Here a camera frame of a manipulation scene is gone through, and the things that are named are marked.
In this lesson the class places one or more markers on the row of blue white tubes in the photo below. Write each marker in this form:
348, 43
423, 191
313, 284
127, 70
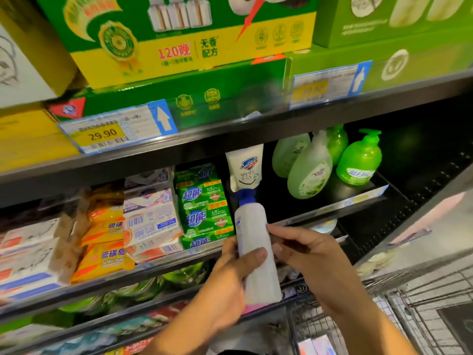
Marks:
96, 340

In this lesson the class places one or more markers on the pale green hand sanitizer bottle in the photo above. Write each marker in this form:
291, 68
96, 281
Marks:
288, 151

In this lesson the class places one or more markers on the green box bottle print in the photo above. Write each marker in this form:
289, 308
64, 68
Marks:
384, 25

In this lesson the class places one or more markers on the white hand sanitizer bottle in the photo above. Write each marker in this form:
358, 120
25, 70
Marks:
244, 166
255, 233

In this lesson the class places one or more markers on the stack of green soap boxes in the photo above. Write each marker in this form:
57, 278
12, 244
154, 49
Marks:
203, 214

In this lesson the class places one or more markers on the yellow red flat pack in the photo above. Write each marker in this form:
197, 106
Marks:
139, 346

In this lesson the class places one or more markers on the large yellow box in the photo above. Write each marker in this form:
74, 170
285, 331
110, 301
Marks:
29, 62

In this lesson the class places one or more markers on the green white carton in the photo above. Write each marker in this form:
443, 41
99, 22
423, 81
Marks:
29, 335

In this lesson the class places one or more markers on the green yellow cartoon box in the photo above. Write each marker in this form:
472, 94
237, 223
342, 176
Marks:
148, 62

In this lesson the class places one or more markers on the flat yellow box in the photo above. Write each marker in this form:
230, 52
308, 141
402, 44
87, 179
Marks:
33, 140

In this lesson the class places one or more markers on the stack of yellow soap boxes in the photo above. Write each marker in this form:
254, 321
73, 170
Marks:
103, 259

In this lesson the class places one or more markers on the stack of white purple soap boxes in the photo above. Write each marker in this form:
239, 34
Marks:
151, 222

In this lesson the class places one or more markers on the stack of white orange soap boxes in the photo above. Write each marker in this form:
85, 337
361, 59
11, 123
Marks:
33, 259

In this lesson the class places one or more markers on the white blue price tag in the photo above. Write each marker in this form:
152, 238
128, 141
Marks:
329, 85
111, 129

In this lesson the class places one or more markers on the bright green hand sanitizer bottle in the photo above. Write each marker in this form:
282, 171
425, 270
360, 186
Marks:
358, 166
338, 144

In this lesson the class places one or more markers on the person's right hand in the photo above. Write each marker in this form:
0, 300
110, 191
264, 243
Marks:
325, 273

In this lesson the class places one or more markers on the person's left hand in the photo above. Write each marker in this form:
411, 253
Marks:
222, 292

